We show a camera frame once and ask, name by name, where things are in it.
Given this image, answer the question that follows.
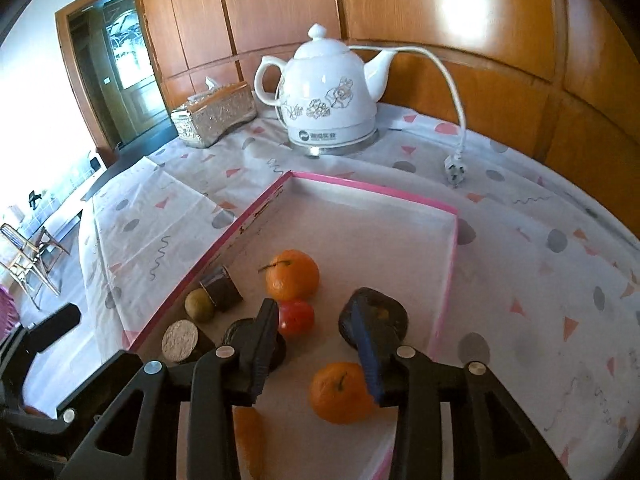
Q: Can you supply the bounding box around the small green-brown round fruit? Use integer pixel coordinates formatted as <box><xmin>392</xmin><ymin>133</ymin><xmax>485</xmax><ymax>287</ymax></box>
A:
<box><xmin>184</xmin><ymin>289</ymin><xmax>216</xmax><ymax>322</ymax></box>

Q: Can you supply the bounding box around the orange mandarin with stem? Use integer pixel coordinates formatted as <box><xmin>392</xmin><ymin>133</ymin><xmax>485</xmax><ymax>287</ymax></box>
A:
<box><xmin>257</xmin><ymin>250</ymin><xmax>321</xmax><ymax>302</ymax></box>
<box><xmin>308</xmin><ymin>361</ymin><xmax>378</xmax><ymax>426</ymax></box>

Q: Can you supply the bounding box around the wooden glass door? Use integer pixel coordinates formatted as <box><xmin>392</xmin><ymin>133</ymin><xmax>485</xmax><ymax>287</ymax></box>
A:
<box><xmin>55</xmin><ymin>0</ymin><xmax>171</xmax><ymax>161</ymax></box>

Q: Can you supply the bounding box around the folding chair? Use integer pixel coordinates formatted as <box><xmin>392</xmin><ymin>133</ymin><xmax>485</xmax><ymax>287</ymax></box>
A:
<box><xmin>0</xmin><ymin>222</ymin><xmax>71</xmax><ymax>311</ymax></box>

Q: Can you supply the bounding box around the dark cylinder with pale top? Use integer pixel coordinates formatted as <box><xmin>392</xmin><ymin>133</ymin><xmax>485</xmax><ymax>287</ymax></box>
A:
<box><xmin>161</xmin><ymin>320</ymin><xmax>216</xmax><ymax>365</ymax></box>

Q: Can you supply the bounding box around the white ceramic electric kettle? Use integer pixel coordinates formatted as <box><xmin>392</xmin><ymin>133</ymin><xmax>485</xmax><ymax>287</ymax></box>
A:
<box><xmin>254</xmin><ymin>23</ymin><xmax>401</xmax><ymax>145</ymax></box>

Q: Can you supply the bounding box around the small orange carrot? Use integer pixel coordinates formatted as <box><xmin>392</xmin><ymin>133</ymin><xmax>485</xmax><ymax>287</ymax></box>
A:
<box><xmin>233</xmin><ymin>406</ymin><xmax>265</xmax><ymax>480</ymax></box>

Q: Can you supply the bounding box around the dark cylinder fruit piece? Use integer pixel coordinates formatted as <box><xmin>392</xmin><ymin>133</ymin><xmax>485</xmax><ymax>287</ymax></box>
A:
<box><xmin>199</xmin><ymin>266</ymin><xmax>244</xmax><ymax>311</ymax></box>

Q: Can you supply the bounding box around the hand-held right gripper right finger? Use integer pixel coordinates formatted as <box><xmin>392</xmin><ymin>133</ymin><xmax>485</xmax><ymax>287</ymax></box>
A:
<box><xmin>350</xmin><ymin>300</ymin><xmax>571</xmax><ymax>480</ymax></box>

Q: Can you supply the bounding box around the white power cable with plug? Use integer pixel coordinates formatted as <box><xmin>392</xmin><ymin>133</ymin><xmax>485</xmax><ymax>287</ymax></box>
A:
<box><xmin>351</xmin><ymin>42</ymin><xmax>472</xmax><ymax>189</ymax></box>

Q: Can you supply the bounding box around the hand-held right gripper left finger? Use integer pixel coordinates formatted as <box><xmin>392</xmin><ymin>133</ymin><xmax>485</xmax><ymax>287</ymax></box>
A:
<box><xmin>57</xmin><ymin>297</ymin><xmax>281</xmax><ymax>480</ymax></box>

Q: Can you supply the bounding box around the pink rimmed cardboard box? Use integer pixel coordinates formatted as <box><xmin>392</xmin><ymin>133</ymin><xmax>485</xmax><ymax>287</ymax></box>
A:
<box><xmin>122</xmin><ymin>171</ymin><xmax>460</xmax><ymax>480</ymax></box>

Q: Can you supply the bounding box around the dark round fruit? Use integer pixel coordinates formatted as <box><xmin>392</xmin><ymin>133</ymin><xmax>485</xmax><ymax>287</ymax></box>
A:
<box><xmin>221</xmin><ymin>317</ymin><xmax>288</xmax><ymax>373</ymax></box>

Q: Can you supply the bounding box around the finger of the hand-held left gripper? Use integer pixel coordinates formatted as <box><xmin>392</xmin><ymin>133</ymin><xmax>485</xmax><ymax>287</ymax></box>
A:
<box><xmin>25</xmin><ymin>303</ymin><xmax>82</xmax><ymax>356</ymax></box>
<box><xmin>20</xmin><ymin>351</ymin><xmax>143</xmax><ymax>435</ymax></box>

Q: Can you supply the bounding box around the white patterned tablecloth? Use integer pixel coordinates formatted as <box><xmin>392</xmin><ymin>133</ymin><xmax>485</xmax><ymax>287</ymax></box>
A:
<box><xmin>20</xmin><ymin>102</ymin><xmax>640</xmax><ymax>480</ymax></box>

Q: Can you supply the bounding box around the silver embossed tissue box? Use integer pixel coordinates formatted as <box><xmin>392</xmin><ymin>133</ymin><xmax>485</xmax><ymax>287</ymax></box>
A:
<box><xmin>170</xmin><ymin>82</ymin><xmax>258</xmax><ymax>149</ymax></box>

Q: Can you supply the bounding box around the dark oval avocado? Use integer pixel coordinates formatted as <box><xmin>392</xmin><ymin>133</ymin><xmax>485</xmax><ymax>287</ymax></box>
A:
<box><xmin>338</xmin><ymin>287</ymin><xmax>410</xmax><ymax>353</ymax></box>

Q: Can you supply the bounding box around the silver kettle base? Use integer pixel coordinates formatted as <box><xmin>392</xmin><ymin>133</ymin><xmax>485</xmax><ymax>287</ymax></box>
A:
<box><xmin>287</xmin><ymin>127</ymin><xmax>381</xmax><ymax>157</ymax></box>

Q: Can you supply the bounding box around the pink plastic basket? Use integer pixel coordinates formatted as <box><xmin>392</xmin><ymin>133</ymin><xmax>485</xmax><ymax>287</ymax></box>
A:
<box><xmin>0</xmin><ymin>285</ymin><xmax>21</xmax><ymax>333</ymax></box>

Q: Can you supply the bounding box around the small red tomato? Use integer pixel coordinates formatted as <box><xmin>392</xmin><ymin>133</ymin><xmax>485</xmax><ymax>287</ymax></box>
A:
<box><xmin>276</xmin><ymin>299</ymin><xmax>316</xmax><ymax>338</ymax></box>

